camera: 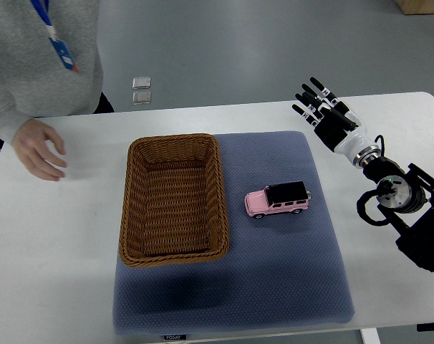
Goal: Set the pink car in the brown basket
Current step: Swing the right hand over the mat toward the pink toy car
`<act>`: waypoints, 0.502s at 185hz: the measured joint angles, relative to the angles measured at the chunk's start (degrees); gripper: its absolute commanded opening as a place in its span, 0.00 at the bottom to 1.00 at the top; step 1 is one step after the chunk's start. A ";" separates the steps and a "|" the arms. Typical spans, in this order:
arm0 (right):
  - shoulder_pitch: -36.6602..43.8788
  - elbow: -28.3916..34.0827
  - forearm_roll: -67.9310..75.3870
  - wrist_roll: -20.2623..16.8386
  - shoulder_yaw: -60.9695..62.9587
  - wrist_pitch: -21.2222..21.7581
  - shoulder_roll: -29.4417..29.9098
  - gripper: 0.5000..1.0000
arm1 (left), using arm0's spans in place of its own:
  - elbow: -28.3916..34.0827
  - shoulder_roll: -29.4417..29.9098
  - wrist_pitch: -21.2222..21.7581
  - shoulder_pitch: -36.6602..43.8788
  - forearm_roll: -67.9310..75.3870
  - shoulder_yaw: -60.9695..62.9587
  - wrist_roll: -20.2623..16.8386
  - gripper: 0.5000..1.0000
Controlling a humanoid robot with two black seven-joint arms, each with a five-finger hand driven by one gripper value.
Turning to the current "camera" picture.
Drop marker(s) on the person's bare hand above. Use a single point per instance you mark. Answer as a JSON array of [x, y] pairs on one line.
[[30, 146]]

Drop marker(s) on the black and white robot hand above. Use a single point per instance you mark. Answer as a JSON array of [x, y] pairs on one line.
[[336, 124]]

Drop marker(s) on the pink toy car black roof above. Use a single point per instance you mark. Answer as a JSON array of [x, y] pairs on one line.
[[292, 197]]

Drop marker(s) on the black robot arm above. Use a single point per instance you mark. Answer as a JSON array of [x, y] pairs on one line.
[[402, 199]]

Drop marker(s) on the grey sweatshirt forearm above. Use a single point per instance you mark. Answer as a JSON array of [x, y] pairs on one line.
[[11, 119]]

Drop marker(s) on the brown wicker basket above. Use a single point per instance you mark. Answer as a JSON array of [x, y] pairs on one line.
[[174, 205]]

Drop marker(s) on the grey sweatshirt torso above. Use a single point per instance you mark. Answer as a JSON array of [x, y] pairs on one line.
[[33, 79]]

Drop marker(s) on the upper metal floor plate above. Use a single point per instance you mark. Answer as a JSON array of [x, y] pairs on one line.
[[141, 83]]

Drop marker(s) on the wooden box corner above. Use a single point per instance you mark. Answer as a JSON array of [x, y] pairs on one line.
[[416, 7]]

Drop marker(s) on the blue-grey foam mat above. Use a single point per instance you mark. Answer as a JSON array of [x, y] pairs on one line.
[[284, 270]]

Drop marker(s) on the white table leg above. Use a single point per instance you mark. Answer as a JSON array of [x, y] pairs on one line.
[[370, 336]]

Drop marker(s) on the blue lanyard badge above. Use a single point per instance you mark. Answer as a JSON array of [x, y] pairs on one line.
[[64, 54]]

